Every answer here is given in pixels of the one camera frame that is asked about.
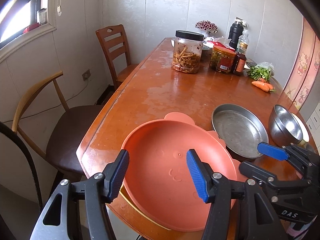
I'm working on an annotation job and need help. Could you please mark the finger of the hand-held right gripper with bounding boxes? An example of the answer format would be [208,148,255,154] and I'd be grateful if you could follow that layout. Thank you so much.
[257,142,319,180]
[239,161,304,189]

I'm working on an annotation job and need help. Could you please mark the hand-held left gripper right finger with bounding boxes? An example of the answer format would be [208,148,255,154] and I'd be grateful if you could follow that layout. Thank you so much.
[186,149,285,240]

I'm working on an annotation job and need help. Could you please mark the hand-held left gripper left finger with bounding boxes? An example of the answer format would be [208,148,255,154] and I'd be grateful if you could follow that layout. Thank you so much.
[30,149,130,240]

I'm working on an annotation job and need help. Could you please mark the large steel bowl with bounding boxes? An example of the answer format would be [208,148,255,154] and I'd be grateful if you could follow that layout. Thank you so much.
[268,104,304,147]

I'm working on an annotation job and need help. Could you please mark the white bowl with yellow rim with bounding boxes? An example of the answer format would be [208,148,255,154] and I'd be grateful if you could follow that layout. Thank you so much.
[291,112,310,147]

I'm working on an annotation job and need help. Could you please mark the round metal pan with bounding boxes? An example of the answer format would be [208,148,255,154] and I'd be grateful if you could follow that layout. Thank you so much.
[212,103,269,161]

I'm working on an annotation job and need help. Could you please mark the pink bear-shaped plate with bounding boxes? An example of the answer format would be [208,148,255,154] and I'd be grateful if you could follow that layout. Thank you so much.
[121,112,247,232]

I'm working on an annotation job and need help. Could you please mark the yellow plate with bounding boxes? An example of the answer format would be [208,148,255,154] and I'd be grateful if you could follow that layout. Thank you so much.
[119,185,173,230]

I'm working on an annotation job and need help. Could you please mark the white cabinet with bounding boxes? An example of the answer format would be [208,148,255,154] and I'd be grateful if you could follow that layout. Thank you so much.
[305,102,320,132]

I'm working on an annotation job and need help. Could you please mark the light wood armchair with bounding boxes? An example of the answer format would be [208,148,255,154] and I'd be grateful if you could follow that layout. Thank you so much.
[12,71,105,180]

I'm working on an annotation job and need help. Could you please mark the carrot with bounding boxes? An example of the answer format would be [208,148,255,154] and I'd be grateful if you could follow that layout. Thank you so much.
[251,80,271,92]
[258,78,276,93]

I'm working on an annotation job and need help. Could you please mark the bagged leafy greens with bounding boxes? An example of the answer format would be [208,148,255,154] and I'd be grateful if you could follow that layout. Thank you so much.
[247,62,275,80]

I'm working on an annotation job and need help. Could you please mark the brown sauce bottle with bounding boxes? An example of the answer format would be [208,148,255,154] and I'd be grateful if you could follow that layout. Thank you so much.
[233,42,247,77]

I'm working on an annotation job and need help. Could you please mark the pink cartoon cat curtain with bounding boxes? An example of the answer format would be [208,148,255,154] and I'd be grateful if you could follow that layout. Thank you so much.
[282,17,320,110]

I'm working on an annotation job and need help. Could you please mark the pickle jar with red lid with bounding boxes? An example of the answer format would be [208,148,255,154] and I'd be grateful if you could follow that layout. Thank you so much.
[209,45,237,75]

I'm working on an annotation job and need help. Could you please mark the clear plastic bottle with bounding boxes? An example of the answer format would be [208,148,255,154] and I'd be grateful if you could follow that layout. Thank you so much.
[237,29,250,53]

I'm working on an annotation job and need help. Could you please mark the clear jar with black lid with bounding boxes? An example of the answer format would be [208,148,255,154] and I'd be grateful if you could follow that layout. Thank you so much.
[171,30,204,74]

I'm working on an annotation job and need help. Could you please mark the red tissue pack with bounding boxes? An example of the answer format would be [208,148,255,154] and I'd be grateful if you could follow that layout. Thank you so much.
[204,37,233,49]

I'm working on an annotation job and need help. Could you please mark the black thermos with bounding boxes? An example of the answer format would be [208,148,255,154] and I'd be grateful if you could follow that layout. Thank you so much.
[229,21,244,50]

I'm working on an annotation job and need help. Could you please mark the brown wooden chair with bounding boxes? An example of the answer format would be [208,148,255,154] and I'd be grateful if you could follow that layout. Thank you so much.
[96,24,140,90]

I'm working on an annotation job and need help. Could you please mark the flower ornament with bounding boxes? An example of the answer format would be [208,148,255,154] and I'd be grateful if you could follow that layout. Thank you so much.
[195,20,218,38]

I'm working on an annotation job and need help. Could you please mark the red item on sill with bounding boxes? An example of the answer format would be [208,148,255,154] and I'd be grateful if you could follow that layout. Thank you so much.
[23,23,40,33]

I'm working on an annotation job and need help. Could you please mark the glass jar on sill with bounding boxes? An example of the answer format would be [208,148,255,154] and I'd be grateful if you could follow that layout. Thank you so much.
[37,8,48,26]

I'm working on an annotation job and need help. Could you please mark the window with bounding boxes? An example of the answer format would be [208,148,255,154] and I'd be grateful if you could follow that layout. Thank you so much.
[0,0,50,45]

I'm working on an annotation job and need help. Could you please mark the black cable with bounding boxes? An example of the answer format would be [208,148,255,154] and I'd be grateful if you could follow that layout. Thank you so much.
[0,121,43,210]

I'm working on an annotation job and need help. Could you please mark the white wall outlet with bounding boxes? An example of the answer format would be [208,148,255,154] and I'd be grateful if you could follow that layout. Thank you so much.
[234,17,248,30]

